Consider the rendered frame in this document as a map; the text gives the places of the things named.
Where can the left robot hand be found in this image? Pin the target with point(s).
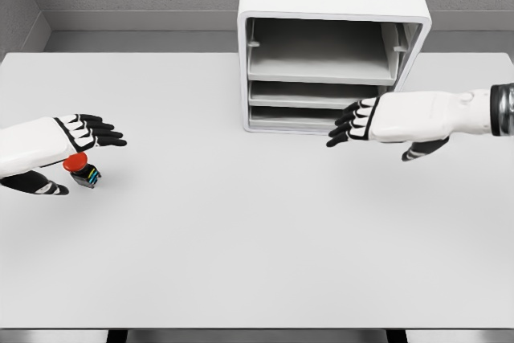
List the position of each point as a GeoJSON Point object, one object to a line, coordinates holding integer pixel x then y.
{"type": "Point", "coordinates": [36, 142]}

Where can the tall white cabinet drawer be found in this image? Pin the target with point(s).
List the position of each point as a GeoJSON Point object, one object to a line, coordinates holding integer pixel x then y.
{"type": "Point", "coordinates": [317, 64]}

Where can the shallow white cabinet drawer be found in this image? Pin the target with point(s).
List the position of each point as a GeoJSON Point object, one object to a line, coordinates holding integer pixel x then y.
{"type": "Point", "coordinates": [289, 118]}
{"type": "Point", "coordinates": [297, 94]}

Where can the red button load switch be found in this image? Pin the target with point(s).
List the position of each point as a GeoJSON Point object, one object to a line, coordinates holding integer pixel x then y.
{"type": "Point", "coordinates": [82, 172]}

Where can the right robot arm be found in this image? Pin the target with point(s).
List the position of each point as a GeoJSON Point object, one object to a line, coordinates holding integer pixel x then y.
{"type": "Point", "coordinates": [478, 112]}

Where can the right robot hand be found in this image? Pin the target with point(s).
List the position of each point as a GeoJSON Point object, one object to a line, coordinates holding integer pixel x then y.
{"type": "Point", "coordinates": [409, 116]}

